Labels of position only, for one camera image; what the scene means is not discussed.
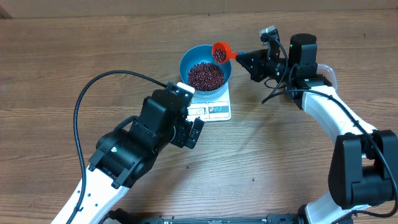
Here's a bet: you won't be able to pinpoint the red scoop with blue handle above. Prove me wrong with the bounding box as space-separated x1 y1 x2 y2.
211 42 244 64

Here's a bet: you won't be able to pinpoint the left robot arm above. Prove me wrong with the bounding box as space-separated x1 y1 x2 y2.
53 88 204 223

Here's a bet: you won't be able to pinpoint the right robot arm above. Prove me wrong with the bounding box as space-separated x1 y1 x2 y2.
234 31 397 223

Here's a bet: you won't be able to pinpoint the white digital kitchen scale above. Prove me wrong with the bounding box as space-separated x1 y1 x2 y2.
187 83 231 122

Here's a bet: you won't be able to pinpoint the red beans in bowl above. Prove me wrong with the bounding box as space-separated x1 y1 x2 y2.
188 62 225 91

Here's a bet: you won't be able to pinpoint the clear plastic food container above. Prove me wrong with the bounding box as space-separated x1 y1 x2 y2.
317 64 338 91

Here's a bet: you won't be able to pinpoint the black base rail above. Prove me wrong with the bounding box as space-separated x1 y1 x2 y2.
102 208 302 224

